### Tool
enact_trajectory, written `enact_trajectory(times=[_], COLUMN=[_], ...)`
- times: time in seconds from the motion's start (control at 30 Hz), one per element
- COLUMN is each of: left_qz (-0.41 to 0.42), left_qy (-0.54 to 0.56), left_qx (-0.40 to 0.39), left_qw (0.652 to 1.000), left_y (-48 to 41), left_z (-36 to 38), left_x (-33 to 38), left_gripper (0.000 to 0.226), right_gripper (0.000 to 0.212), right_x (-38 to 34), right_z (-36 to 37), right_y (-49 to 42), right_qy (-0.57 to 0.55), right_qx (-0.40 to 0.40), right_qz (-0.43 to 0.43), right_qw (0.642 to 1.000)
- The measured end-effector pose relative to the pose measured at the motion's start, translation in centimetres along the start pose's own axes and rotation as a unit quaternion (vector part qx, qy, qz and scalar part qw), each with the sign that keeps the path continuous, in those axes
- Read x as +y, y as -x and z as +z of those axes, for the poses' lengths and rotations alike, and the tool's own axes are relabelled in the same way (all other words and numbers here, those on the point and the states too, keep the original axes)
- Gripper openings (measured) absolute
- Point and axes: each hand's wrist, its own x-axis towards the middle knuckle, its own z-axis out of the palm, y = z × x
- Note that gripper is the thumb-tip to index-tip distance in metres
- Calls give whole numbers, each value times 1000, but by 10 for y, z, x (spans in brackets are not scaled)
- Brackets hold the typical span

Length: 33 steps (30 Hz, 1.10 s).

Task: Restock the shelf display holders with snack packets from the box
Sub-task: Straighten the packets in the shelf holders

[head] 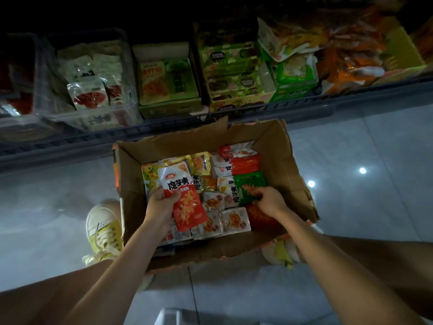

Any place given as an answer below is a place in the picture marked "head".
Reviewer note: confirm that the pile of orange yellow packets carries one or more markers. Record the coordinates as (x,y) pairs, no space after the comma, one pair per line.
(345,50)

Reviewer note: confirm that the person's right shoe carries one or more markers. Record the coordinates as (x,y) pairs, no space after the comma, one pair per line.
(277,253)

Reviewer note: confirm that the green konjac packets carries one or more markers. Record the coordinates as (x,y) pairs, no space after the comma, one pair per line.
(249,182)

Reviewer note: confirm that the brown cardboard box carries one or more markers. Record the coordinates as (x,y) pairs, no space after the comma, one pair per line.
(284,152)

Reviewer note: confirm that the person's left leg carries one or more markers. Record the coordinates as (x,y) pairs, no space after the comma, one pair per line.
(40,294)

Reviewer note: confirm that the clear plastic tray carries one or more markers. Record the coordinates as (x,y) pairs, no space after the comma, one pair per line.
(118,118)
(34,128)

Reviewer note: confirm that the person's shoe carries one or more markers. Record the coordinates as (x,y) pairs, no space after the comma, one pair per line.
(103,230)
(277,253)

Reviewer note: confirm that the green snack packets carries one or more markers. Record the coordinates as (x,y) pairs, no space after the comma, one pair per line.
(292,74)

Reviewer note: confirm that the person's left forearm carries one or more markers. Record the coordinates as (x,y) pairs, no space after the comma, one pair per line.
(118,281)

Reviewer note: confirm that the white plastic stool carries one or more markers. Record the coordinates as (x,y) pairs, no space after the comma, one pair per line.
(176,317)

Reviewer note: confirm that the pile of snack packets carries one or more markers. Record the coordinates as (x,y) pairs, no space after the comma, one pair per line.
(230,159)

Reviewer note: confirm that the grey metal store shelf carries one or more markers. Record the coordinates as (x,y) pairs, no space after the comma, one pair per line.
(67,142)

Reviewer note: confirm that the red white-top snack packet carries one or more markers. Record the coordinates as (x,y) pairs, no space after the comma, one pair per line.
(189,206)

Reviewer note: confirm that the person's leg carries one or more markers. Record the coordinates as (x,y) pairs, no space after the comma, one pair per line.
(392,267)
(40,294)

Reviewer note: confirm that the green orange display carton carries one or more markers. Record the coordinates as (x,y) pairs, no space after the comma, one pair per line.
(166,81)

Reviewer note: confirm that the lime green display tray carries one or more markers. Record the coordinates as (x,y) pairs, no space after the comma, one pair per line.
(402,54)

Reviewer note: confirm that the person's right leg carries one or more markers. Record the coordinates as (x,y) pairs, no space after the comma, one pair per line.
(392,267)

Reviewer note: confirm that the person's left hand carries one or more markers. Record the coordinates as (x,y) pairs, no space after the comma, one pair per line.
(161,210)

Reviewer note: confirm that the person's left shoe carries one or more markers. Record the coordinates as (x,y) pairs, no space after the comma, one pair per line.
(103,230)

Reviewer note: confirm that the person's right hand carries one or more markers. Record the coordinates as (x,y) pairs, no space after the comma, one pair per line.
(272,201)

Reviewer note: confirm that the person's right forearm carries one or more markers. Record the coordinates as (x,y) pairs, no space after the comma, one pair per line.
(352,267)

